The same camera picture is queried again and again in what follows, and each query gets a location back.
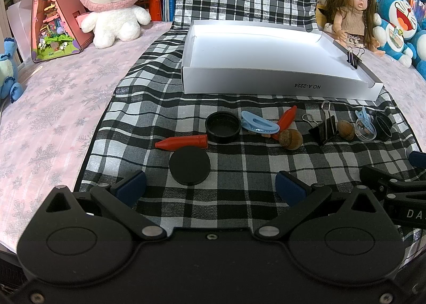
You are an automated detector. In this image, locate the red crayon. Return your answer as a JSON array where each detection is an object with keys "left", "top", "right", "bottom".
[
  {"left": 154, "top": 135, "right": 208, "bottom": 151},
  {"left": 272, "top": 106, "right": 297, "bottom": 140}
]

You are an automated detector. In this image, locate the blue Stitch plush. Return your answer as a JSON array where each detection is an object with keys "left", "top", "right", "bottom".
[{"left": 0, "top": 37, "right": 23, "bottom": 103}]

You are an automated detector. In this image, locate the brown haired baby doll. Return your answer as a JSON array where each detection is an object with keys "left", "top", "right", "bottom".
[{"left": 317, "top": 0, "right": 385, "bottom": 56}]

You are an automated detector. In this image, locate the pink snowflake tablecloth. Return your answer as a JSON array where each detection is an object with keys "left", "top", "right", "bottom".
[{"left": 1, "top": 22, "right": 171, "bottom": 252}]

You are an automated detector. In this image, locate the black white plaid cloth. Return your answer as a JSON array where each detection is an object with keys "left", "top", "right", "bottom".
[{"left": 75, "top": 0, "right": 425, "bottom": 231}]

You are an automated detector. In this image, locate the black binder clip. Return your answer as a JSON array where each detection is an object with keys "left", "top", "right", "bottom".
[{"left": 302, "top": 100, "right": 337, "bottom": 146}]

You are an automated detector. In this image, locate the small blue clip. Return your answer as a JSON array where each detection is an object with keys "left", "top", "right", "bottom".
[{"left": 355, "top": 106, "right": 372, "bottom": 129}]

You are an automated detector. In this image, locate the black round lid disc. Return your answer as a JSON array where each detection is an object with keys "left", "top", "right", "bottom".
[{"left": 169, "top": 146, "right": 211, "bottom": 186}]

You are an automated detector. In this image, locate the white cardboard box tray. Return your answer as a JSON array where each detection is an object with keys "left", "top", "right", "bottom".
[{"left": 181, "top": 20, "right": 383, "bottom": 101}]

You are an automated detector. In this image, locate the binder clip on box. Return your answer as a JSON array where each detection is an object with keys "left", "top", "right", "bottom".
[{"left": 347, "top": 46, "right": 365, "bottom": 70}]

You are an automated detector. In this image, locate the pink triangular toy house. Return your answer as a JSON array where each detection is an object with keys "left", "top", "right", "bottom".
[{"left": 30, "top": 0, "right": 94, "bottom": 63}]

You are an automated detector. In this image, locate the brown acorn large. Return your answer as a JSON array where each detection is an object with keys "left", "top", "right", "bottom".
[{"left": 279, "top": 129, "right": 303, "bottom": 151}]

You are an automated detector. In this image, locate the brown acorn small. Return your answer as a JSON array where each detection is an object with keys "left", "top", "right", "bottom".
[{"left": 337, "top": 120, "right": 355, "bottom": 142}]

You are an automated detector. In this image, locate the large blue plastic clip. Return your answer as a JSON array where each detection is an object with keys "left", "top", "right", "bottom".
[{"left": 240, "top": 111, "right": 280, "bottom": 135}]

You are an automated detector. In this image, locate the blue Doraemon plush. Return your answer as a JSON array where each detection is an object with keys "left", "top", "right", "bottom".
[{"left": 372, "top": 0, "right": 425, "bottom": 78}]

